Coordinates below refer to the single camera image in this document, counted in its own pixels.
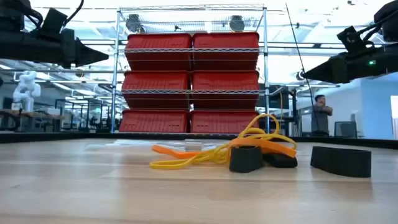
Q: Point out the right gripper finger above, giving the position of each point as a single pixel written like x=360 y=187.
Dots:
x=329 y=71

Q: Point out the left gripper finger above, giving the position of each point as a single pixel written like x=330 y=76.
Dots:
x=87 y=54

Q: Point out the black wedge block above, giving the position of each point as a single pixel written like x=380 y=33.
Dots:
x=340 y=163

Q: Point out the wide orange rubber band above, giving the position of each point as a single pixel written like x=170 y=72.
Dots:
x=264 y=144

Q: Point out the thin orange rubber band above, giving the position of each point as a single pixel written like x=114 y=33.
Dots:
x=174 y=153

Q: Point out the yellow rubber band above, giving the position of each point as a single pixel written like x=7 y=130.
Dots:
x=217 y=154

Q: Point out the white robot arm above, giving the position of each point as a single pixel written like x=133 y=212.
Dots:
x=26 y=90

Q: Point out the round ceiling fixture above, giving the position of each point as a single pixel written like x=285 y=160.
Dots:
x=301 y=75

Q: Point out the person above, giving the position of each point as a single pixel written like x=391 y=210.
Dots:
x=320 y=115

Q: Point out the grey round device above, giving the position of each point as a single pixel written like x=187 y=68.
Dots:
x=237 y=23
x=134 y=23

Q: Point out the dark computer monitor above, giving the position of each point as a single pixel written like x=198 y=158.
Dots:
x=345 y=129

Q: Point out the black monitor on stand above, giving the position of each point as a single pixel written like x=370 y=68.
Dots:
x=273 y=98

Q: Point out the wooden workbench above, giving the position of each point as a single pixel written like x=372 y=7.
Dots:
x=31 y=114

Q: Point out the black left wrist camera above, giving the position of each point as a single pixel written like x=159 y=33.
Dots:
x=53 y=21

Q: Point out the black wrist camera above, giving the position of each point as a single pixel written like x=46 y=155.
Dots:
x=53 y=21
x=351 y=39

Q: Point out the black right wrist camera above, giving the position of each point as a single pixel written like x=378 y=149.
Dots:
x=351 y=39

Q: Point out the black aluminium table frame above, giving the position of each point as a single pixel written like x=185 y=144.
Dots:
x=46 y=137

